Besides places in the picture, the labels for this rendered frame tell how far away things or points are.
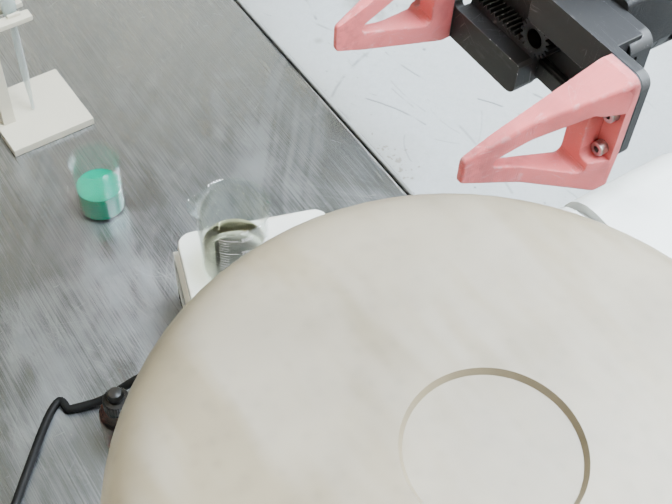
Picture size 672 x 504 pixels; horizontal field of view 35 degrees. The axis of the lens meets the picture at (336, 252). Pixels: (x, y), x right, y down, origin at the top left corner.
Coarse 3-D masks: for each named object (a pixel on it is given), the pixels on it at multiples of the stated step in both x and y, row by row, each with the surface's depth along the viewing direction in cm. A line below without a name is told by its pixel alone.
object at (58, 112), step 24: (0, 24) 91; (0, 72) 95; (48, 72) 105; (0, 96) 97; (24, 96) 102; (48, 96) 103; (72, 96) 103; (0, 120) 100; (24, 120) 101; (48, 120) 101; (72, 120) 101; (24, 144) 99
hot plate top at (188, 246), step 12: (276, 216) 84; (288, 216) 84; (300, 216) 85; (312, 216) 85; (276, 228) 84; (288, 228) 84; (180, 240) 83; (192, 240) 83; (180, 252) 82; (192, 252) 82; (192, 264) 81; (192, 276) 81; (204, 276) 81; (192, 288) 80
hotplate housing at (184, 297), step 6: (174, 252) 85; (174, 258) 84; (174, 264) 85; (180, 264) 84; (180, 270) 84; (180, 276) 83; (180, 282) 83; (180, 288) 84; (186, 288) 83; (180, 294) 84; (186, 294) 82; (180, 300) 87; (186, 300) 82
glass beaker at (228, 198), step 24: (216, 192) 78; (240, 192) 78; (264, 192) 77; (216, 216) 80; (240, 216) 80; (264, 216) 75; (216, 240) 75; (240, 240) 75; (264, 240) 77; (216, 264) 78
